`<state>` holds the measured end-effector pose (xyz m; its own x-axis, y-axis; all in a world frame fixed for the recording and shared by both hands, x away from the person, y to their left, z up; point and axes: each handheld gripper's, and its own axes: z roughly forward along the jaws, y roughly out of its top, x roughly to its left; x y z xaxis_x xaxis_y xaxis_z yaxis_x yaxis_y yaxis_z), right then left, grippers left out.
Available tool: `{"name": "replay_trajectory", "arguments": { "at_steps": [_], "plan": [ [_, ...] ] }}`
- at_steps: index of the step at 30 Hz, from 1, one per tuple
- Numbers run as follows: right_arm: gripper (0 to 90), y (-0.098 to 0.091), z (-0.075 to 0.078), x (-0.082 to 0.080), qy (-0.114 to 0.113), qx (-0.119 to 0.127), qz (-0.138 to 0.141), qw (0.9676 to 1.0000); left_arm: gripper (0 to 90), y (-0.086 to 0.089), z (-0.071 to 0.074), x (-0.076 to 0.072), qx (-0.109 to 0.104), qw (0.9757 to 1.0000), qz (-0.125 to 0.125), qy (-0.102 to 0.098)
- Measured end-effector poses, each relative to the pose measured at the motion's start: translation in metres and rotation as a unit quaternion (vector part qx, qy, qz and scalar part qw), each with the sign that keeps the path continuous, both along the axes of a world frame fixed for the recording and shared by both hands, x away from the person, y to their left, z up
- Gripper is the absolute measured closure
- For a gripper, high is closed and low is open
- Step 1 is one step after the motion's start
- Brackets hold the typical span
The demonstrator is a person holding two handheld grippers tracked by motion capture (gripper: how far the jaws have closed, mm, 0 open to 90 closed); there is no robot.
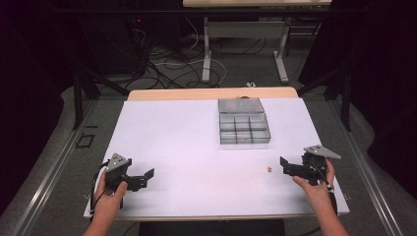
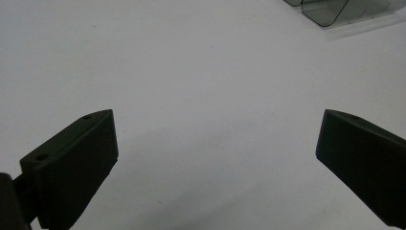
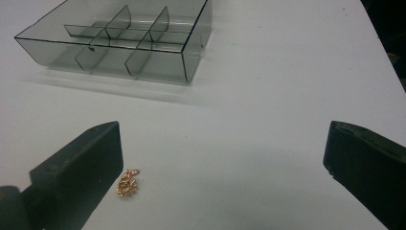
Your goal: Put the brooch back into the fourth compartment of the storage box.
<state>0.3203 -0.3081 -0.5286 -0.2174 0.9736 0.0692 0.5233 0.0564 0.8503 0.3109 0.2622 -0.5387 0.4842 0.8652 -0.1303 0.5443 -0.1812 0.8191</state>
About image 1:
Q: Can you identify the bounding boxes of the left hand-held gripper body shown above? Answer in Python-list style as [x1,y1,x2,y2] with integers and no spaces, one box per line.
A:
[103,152,133,193]

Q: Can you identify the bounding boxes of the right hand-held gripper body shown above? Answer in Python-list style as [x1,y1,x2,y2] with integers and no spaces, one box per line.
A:
[300,145,342,187]

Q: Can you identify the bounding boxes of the person's right hand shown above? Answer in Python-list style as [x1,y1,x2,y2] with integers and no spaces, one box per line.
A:
[291,158,336,202]

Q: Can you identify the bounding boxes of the person's left hand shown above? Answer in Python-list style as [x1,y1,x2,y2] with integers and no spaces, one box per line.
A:
[93,170,129,217]

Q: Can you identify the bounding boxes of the white table cover sheet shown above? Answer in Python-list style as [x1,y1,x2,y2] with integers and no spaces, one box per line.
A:
[83,97,350,220]

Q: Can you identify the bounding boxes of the clear plastic compartment box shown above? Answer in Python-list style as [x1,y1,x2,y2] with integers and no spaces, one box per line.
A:
[217,96,272,146]

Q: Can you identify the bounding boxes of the black metal stand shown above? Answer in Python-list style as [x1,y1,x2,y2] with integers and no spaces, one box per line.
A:
[72,70,131,131]
[296,67,353,132]

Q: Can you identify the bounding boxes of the desk with white legs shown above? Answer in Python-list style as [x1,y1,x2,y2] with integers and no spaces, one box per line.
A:
[182,0,332,84]

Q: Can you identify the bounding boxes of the black device with red light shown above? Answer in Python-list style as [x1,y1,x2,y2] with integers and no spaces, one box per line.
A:
[129,16,147,32]

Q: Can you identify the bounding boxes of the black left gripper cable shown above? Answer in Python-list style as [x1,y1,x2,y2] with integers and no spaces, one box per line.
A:
[89,160,110,220]

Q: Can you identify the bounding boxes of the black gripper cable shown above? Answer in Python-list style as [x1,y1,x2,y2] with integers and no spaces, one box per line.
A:
[311,161,338,215]
[89,160,110,220]

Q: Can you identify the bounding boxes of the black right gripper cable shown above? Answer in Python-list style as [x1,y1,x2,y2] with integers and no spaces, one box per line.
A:
[311,161,338,215]

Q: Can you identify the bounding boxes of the black floor outlet frame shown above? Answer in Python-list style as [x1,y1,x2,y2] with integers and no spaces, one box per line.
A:
[75,132,96,149]

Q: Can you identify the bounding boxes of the tangle of floor cables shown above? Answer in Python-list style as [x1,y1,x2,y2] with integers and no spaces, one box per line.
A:
[131,16,267,90]

